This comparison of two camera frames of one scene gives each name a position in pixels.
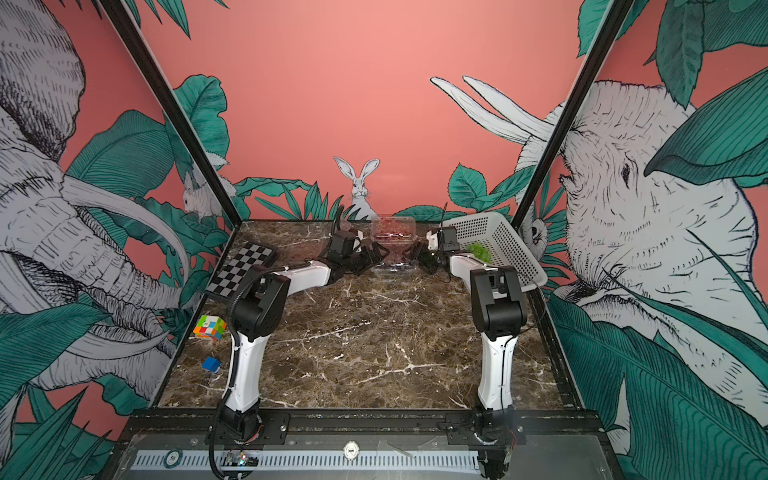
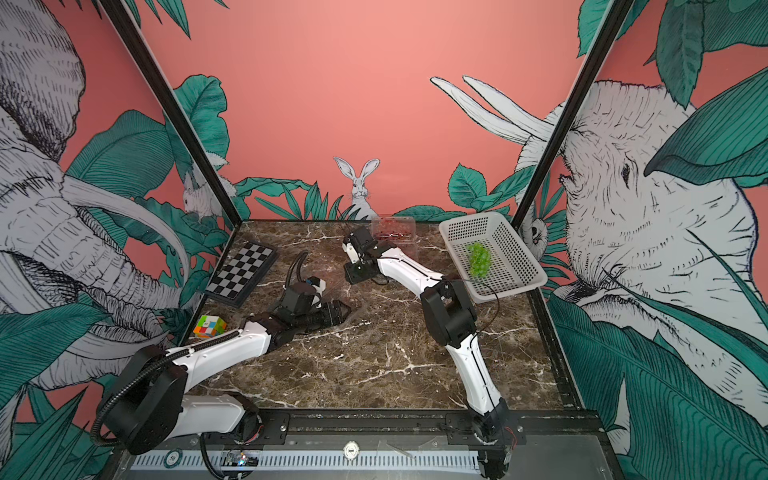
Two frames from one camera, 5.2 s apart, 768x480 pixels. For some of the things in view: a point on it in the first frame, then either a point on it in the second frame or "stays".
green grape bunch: [480, 252] stays
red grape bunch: [398, 234] stays
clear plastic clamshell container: [393, 230] stays
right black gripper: [422, 256] to [350, 271]
